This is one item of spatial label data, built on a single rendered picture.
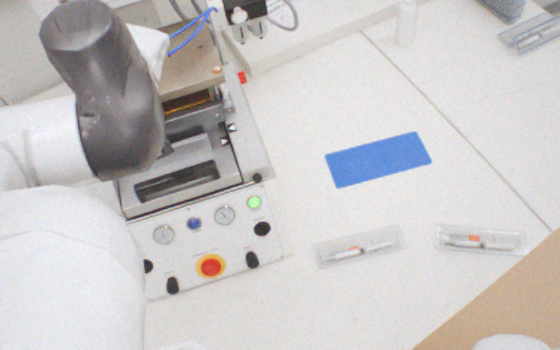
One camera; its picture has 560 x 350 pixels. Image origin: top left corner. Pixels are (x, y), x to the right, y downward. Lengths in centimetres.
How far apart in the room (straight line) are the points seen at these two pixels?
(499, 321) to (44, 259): 70
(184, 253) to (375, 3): 89
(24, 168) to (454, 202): 89
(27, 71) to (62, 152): 108
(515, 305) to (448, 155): 49
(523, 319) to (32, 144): 69
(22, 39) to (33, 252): 127
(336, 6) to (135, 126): 109
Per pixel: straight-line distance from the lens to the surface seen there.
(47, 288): 26
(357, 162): 120
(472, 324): 87
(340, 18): 148
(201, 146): 96
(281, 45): 141
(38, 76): 160
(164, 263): 104
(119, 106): 50
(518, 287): 84
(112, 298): 28
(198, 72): 92
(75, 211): 32
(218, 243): 103
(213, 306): 107
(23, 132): 53
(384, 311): 104
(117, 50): 52
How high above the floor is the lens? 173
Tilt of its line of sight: 54 degrees down
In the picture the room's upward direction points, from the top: 12 degrees counter-clockwise
